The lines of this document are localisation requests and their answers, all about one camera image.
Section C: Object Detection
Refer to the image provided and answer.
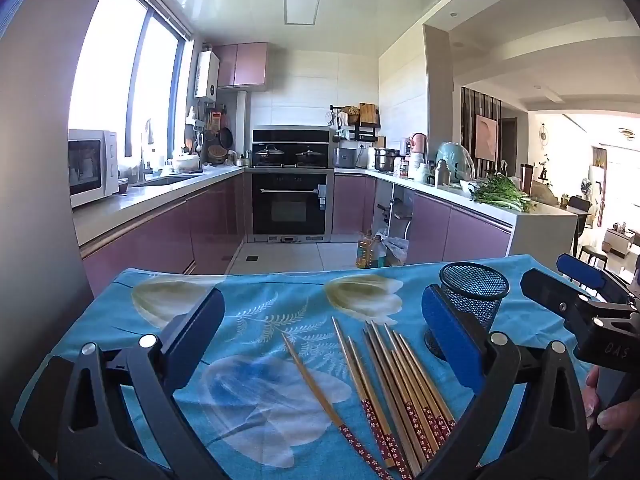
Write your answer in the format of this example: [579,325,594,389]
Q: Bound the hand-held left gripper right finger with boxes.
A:
[420,284,595,480]

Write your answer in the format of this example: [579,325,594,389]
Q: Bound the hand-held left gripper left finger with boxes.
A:
[55,286,227,480]

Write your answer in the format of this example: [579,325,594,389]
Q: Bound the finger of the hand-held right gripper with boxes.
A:
[556,253,634,307]
[519,269,602,332]

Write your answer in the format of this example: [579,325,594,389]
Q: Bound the black mesh holder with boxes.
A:
[425,262,510,359]

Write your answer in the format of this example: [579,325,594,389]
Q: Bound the bunch of bamboo chopsticks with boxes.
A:
[331,316,460,480]

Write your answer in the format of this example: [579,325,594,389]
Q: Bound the person's right hand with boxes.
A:
[584,365,640,432]

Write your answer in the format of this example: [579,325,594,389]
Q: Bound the black bar stool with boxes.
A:
[579,245,609,274]

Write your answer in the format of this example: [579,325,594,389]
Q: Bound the white low cabinet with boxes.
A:
[602,227,639,257]

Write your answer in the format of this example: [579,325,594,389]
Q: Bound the blue floral tablecloth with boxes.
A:
[11,254,596,480]

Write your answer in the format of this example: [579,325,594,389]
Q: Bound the pink base cabinets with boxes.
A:
[332,174,514,267]
[80,169,247,293]

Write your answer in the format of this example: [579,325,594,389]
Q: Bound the plastic bag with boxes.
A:
[382,236,409,266]

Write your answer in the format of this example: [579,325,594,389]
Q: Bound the green leafy vegetables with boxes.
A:
[472,173,537,214]

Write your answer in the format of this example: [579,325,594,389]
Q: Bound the yellow cooking oil bottle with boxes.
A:
[355,230,376,269]

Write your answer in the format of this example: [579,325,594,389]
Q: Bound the kitchen sink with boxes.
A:
[131,173,202,189]

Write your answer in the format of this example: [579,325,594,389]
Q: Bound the black built-in oven stove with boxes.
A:
[251,127,335,244]

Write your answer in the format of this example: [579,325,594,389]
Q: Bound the white casserole pot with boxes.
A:
[172,153,202,174]

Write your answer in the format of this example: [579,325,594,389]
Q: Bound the mint green appliance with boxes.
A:
[435,141,475,184]

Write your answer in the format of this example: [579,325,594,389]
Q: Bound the kitchen faucet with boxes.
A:
[139,119,155,182]

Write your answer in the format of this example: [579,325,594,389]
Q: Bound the dark wooden slat divider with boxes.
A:
[459,86,503,172]

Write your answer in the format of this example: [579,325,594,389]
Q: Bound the black pot glass lid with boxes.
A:
[295,145,326,166]
[254,144,289,166]

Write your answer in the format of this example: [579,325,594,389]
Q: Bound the white microwave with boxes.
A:
[68,129,120,209]

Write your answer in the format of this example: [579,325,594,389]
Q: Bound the stainless steel pot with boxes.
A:
[373,147,401,174]

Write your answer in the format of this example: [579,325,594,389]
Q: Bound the pink kettle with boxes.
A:
[409,132,429,166]

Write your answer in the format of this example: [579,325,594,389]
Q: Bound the white water heater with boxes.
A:
[193,51,221,100]

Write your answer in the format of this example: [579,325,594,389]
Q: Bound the kitchen window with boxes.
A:
[69,0,195,162]

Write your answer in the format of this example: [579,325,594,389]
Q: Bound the ceiling light panel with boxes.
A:
[283,0,321,26]

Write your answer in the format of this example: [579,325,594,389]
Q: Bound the pink wall painting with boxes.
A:
[474,113,499,161]

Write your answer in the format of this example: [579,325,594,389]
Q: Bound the black wall rack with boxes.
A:
[329,102,382,144]

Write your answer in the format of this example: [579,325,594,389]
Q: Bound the pink wall cabinets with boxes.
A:
[212,42,269,90]

